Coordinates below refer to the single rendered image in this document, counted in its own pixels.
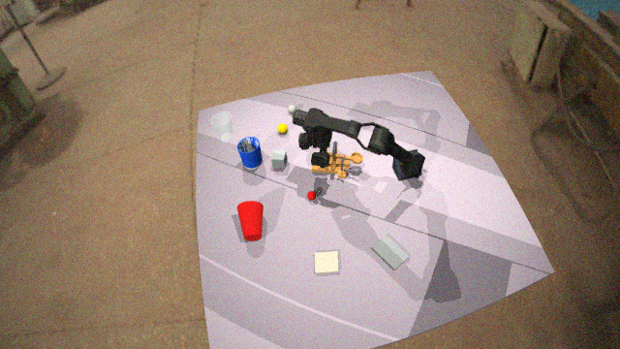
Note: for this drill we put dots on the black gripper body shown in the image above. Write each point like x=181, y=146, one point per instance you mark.
x=322, y=142

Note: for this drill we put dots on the blue mug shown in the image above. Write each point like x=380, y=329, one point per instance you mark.
x=250, y=152

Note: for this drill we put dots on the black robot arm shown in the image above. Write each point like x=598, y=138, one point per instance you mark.
x=381, y=141

